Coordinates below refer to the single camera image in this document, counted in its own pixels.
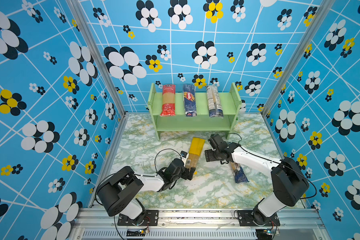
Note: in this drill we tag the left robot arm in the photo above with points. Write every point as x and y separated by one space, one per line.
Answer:
118 192

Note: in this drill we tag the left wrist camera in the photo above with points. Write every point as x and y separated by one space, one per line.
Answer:
184 155

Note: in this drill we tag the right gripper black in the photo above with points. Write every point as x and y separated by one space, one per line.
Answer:
208 155

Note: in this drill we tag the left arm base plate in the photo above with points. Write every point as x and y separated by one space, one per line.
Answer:
146 218

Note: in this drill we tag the blue clear spaghetti bag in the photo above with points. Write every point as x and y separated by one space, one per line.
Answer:
239 174

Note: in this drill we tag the aluminium front rail frame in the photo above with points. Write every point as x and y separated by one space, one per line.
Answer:
200 224

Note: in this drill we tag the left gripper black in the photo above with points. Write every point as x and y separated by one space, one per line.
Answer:
186 176

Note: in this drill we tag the blue Barilla spaghetti box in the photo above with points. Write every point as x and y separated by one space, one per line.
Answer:
189 100

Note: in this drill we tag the yellow spaghetti bag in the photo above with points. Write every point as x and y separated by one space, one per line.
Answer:
194 153

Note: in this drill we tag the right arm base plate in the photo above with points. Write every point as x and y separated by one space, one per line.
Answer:
248 218

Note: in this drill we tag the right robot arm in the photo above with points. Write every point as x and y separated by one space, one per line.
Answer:
289 184

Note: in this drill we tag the clear white label spaghetti bag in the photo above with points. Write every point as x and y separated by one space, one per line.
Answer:
214 102

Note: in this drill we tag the red spaghetti bag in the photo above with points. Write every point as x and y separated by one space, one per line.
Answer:
168 97

